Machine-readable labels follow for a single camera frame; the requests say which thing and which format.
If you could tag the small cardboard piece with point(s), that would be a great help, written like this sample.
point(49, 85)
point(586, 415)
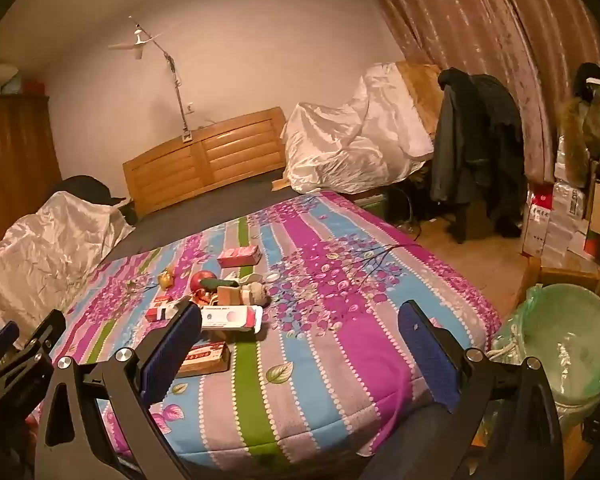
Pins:
point(281, 183)

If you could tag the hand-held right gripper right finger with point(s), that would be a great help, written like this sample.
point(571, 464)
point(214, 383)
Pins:
point(430, 355)

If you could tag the red apple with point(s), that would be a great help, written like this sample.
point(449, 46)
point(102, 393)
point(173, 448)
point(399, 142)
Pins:
point(202, 279)

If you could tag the fur hood coat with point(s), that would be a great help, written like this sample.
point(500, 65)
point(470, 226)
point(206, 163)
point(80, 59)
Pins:
point(575, 135)

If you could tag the green storage bin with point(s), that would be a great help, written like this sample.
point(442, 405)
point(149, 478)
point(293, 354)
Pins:
point(375, 205)

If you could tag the red white carton box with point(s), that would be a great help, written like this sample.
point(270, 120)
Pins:
point(159, 311)

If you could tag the white satin cover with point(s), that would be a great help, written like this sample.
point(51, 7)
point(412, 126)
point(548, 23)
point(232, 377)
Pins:
point(350, 145)
point(40, 250)

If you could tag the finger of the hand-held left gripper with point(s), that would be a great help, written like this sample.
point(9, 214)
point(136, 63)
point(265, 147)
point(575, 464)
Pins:
point(2, 336)
point(42, 329)

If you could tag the stack of white boxes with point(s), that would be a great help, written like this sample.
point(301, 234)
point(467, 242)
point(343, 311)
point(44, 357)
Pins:
point(555, 210)

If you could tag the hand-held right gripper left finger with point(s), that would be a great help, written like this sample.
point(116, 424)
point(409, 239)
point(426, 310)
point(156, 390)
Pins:
point(167, 355)

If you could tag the dark grey mattress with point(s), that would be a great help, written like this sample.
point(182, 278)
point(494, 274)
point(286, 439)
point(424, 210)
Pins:
point(205, 205)

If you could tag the brown red carton box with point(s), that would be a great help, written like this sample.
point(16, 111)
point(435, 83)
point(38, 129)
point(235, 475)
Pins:
point(205, 357)

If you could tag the floral striped bedsheet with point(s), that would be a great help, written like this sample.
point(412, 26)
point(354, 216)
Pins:
point(330, 335)

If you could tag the small yellow fruit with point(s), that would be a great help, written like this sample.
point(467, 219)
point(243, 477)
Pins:
point(166, 278)

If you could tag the white ceiling fan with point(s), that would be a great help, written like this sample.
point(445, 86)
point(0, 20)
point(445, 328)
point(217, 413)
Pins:
point(139, 45)

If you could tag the dark green tube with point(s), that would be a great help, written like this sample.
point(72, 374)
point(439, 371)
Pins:
point(222, 285)

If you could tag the trash bin with green bag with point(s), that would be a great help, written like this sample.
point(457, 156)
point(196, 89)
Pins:
point(565, 335)

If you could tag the metal boom phone stand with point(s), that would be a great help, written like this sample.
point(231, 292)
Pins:
point(177, 85)

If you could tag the black cloth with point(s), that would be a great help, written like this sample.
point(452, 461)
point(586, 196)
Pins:
point(87, 185)

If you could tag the pink patterned curtain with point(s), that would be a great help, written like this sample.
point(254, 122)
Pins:
point(480, 35)

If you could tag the white pink carton box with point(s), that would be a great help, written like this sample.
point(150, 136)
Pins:
point(230, 317)

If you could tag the white bag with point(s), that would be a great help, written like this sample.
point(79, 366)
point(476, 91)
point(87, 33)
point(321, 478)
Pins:
point(2, 80)

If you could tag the golden yellow blanket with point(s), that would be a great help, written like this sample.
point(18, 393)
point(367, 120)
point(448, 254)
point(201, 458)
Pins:
point(422, 90)

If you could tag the dark jacket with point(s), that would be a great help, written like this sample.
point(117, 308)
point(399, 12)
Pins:
point(465, 135)

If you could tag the wooden chair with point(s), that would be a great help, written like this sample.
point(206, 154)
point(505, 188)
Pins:
point(570, 275)

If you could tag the wooden wardrobe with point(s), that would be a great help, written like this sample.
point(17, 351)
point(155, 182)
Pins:
point(15, 160)

